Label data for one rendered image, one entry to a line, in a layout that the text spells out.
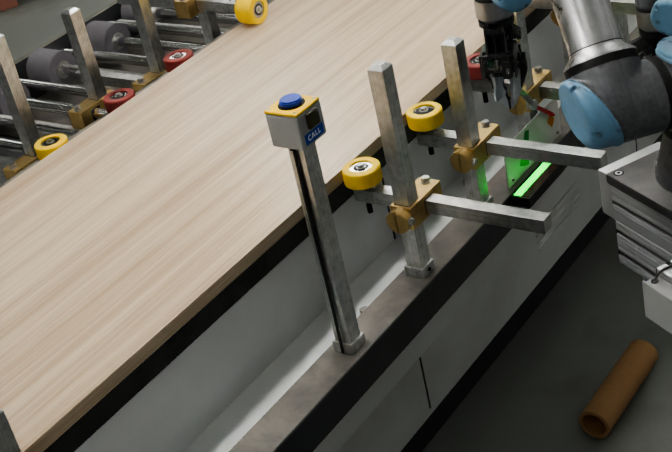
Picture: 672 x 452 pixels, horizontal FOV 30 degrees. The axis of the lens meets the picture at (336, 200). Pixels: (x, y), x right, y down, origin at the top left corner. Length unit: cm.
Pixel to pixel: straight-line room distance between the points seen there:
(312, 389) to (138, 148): 83
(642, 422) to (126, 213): 137
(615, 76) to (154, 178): 117
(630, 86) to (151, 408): 102
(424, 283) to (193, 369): 50
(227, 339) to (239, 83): 85
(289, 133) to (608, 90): 55
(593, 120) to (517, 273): 152
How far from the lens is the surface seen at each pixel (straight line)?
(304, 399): 230
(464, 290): 274
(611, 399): 315
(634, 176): 211
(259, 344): 251
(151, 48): 342
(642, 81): 195
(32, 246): 263
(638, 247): 223
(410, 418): 306
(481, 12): 249
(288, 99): 213
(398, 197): 246
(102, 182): 279
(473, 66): 289
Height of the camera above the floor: 211
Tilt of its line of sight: 29 degrees down
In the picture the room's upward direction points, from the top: 13 degrees counter-clockwise
